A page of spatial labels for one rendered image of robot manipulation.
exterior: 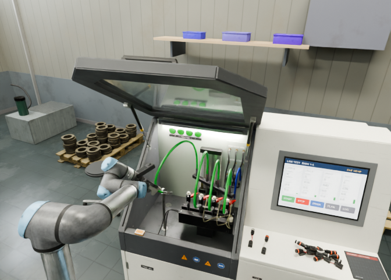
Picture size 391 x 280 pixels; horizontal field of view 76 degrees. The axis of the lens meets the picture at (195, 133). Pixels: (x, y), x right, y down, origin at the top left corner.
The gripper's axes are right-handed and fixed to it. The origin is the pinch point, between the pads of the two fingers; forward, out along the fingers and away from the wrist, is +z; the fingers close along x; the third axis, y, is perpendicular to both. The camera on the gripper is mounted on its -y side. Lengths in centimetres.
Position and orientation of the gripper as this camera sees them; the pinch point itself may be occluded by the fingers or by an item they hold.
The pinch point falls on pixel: (159, 187)
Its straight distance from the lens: 147.2
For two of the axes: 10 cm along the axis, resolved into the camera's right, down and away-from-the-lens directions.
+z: 6.3, 5.2, 5.8
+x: 6.1, 1.3, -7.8
